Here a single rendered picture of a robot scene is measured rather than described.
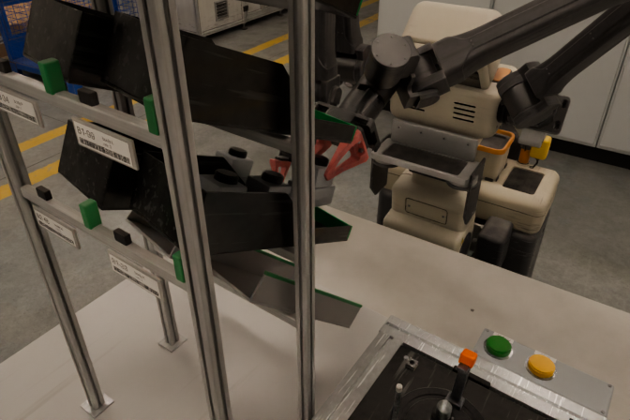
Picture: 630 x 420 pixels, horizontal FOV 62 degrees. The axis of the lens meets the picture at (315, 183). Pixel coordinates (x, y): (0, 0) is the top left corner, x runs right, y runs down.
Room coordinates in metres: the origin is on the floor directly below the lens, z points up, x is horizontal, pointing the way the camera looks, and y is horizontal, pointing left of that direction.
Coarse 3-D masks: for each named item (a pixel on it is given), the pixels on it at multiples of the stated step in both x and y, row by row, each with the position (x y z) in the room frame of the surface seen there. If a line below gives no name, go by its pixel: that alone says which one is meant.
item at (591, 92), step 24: (504, 0) 3.34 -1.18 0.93; (528, 0) 3.26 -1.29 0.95; (576, 24) 3.10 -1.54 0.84; (528, 48) 3.23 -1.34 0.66; (552, 48) 3.15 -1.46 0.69; (624, 48) 2.96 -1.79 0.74; (600, 72) 2.99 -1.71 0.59; (576, 96) 3.05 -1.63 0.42; (600, 96) 2.97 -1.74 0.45; (576, 120) 3.02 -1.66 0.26; (600, 120) 2.95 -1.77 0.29; (552, 144) 3.10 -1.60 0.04; (576, 144) 3.03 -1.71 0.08
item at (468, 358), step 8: (464, 352) 0.49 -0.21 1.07; (472, 352) 0.50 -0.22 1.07; (464, 360) 0.49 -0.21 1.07; (472, 360) 0.48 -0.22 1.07; (456, 368) 0.48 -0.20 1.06; (464, 368) 0.47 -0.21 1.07; (464, 376) 0.48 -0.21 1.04; (456, 384) 0.48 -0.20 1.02; (464, 384) 0.48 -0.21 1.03; (456, 392) 0.47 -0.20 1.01
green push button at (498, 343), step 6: (492, 336) 0.62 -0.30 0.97; (498, 336) 0.62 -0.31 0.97; (492, 342) 0.60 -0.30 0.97; (498, 342) 0.60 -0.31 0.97; (504, 342) 0.60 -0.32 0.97; (492, 348) 0.59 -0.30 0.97; (498, 348) 0.59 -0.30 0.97; (504, 348) 0.59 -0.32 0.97; (510, 348) 0.59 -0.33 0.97; (498, 354) 0.58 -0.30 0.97; (504, 354) 0.58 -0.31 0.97
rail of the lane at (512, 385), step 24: (408, 336) 0.63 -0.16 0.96; (432, 336) 0.63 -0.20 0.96; (432, 360) 0.58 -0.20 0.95; (456, 360) 0.58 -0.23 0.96; (480, 360) 0.58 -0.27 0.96; (480, 384) 0.53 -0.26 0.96; (504, 384) 0.53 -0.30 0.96; (528, 384) 0.53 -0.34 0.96; (528, 408) 0.49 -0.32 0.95; (552, 408) 0.49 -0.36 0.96; (576, 408) 0.49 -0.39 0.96
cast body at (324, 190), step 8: (320, 160) 0.64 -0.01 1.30; (328, 160) 0.65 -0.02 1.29; (320, 168) 0.63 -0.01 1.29; (320, 176) 0.63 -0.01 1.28; (288, 184) 0.64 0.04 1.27; (320, 184) 0.63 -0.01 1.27; (328, 184) 0.64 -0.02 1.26; (320, 192) 0.63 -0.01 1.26; (328, 192) 0.64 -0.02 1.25; (320, 200) 0.63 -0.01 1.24; (328, 200) 0.64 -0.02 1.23
